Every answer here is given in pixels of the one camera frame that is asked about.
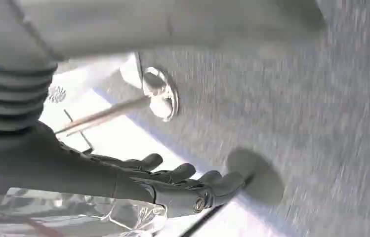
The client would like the white board with grey logo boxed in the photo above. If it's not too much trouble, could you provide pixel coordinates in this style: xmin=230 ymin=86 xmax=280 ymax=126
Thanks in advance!
xmin=39 ymin=52 xmax=290 ymax=237

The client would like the dark round stand base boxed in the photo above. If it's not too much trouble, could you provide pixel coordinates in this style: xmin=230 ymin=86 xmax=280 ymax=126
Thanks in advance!
xmin=226 ymin=148 xmax=285 ymax=207

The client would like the black stand rod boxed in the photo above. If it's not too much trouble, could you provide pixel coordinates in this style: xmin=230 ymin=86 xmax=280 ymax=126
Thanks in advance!
xmin=178 ymin=176 xmax=254 ymax=237

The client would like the thin black cable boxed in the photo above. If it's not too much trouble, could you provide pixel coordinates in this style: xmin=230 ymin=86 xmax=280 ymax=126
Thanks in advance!
xmin=63 ymin=109 xmax=94 ymax=154

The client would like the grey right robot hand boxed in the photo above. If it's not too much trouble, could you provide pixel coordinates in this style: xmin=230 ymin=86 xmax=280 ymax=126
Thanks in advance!
xmin=0 ymin=0 xmax=327 ymax=219

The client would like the round silver table foot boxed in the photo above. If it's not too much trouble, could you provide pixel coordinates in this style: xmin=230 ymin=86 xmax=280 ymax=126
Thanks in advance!
xmin=141 ymin=67 xmax=180 ymax=123

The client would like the clear crinkled plastic bag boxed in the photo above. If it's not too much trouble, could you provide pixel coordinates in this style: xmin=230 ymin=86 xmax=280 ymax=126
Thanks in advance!
xmin=0 ymin=184 xmax=168 ymax=237

